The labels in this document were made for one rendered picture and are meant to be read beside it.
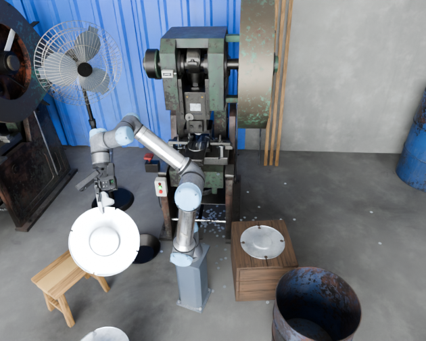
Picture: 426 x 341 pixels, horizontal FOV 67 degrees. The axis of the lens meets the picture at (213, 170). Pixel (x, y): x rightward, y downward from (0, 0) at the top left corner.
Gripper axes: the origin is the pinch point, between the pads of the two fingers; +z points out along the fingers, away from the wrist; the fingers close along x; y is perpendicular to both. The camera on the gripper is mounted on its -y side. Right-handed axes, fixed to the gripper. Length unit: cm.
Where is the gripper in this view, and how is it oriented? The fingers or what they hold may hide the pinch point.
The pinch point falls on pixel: (101, 211)
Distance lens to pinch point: 142.3
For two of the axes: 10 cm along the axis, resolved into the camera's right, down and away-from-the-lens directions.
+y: 9.8, -1.3, 1.5
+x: -1.2, 1.9, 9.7
